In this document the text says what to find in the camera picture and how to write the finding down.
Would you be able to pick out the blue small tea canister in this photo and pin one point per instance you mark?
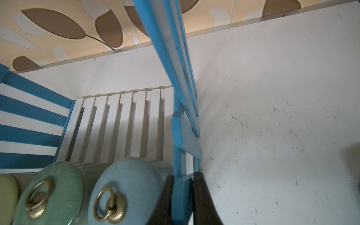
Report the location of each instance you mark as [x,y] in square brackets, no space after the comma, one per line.
[139,180]

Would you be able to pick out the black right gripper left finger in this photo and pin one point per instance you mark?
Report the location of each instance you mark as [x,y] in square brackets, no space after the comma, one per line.
[162,213]

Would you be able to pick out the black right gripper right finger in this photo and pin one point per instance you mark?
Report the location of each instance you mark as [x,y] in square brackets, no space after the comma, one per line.
[204,210]

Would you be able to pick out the yellow-green small tea canister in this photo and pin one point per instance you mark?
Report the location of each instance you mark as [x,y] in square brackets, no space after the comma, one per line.
[9,198]

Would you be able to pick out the blue white wooden shelf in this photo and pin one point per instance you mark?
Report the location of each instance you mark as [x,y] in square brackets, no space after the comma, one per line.
[40,127]

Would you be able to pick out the green small tea canister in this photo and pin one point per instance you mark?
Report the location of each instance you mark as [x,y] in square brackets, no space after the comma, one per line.
[59,194]

